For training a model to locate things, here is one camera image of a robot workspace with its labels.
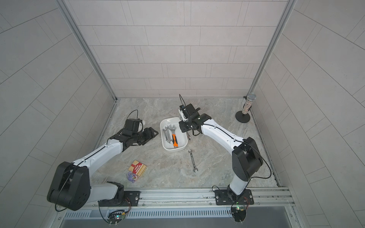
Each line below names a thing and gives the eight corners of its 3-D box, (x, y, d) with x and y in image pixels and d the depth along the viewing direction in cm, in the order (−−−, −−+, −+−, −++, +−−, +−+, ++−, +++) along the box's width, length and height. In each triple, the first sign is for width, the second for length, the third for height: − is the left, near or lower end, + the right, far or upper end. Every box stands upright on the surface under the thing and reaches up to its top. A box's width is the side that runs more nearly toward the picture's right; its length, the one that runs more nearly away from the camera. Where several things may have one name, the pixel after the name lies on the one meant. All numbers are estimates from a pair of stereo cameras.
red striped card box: (129, 170, 82) (127, 169, 80) (135, 160, 86) (134, 159, 84) (140, 177, 80) (139, 176, 78) (147, 166, 83) (146, 165, 82)
